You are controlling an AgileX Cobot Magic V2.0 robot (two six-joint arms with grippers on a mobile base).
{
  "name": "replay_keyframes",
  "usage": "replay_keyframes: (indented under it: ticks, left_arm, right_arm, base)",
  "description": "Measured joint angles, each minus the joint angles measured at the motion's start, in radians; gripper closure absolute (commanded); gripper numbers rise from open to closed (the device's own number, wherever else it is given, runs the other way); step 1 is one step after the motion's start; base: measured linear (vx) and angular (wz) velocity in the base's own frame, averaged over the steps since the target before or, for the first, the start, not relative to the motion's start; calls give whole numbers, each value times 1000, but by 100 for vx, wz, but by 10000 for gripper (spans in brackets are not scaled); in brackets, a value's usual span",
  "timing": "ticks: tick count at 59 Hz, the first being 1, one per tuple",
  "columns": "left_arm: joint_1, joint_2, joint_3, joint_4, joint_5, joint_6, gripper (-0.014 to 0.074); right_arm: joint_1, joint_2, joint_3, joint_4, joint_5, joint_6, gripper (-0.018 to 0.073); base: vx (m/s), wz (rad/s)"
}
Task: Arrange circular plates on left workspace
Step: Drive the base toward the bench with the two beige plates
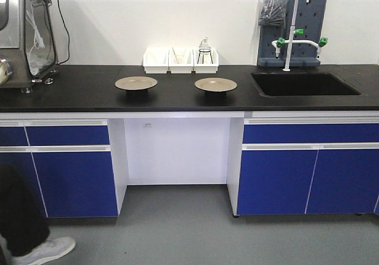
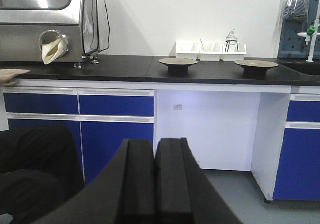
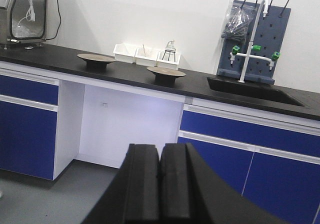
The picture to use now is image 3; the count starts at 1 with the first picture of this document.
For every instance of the white storage bin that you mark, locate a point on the white storage bin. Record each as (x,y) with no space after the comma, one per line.
(165,64)
(125,53)
(150,59)

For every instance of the white storage bin middle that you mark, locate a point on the white storage bin middle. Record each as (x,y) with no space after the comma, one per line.
(150,59)

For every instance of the white storage bin left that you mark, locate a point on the white storage bin left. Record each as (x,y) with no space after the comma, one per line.
(125,53)

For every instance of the blue white right cabinet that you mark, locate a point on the blue white right cabinet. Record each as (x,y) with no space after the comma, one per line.
(269,158)

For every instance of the blue grey drying pegboard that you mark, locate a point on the blue grey drying pegboard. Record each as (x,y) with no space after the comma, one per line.
(269,36)

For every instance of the black wire tripod stand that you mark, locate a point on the black wire tripod stand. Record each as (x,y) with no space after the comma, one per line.
(170,57)

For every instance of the black lab sink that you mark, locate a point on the black lab sink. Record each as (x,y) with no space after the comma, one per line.
(258,92)

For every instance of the blue white left cabinet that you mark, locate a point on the blue white left cabinet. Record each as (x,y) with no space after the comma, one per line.
(40,121)

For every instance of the blue white cabinet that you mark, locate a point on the blue white cabinet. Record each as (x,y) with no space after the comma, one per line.
(269,158)
(40,121)

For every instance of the glass alcohol lamp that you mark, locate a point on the glass alcohol lamp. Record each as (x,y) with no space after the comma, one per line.
(170,47)

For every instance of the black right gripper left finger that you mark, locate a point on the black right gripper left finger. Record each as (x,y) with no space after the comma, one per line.
(133,195)

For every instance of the beige plate black rim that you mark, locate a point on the beige plate black rim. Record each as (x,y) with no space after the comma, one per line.
(95,61)
(166,76)

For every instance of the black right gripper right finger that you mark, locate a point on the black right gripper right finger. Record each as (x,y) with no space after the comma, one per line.
(192,193)

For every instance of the stainless steel glove box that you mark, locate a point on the stainless steel glove box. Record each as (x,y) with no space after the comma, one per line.
(23,23)

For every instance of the plastic bag of pegs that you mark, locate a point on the plastic bag of pegs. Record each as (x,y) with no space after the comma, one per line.
(237,23)

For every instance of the white lab faucet green knobs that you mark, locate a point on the white lab faucet green knobs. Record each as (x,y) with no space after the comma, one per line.
(263,8)

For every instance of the white storage bin right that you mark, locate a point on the white storage bin right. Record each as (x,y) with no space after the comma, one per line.
(165,64)

